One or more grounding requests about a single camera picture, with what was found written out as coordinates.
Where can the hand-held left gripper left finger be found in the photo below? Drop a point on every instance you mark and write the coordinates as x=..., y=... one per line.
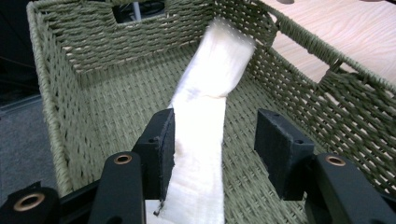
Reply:
x=158, y=152

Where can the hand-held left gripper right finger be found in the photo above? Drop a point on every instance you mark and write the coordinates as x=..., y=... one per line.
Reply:
x=280, y=155

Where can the white cloth with brown print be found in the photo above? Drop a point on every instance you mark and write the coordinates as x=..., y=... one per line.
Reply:
x=202, y=124

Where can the green woven basket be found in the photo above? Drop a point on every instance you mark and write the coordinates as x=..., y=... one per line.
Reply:
x=102, y=109

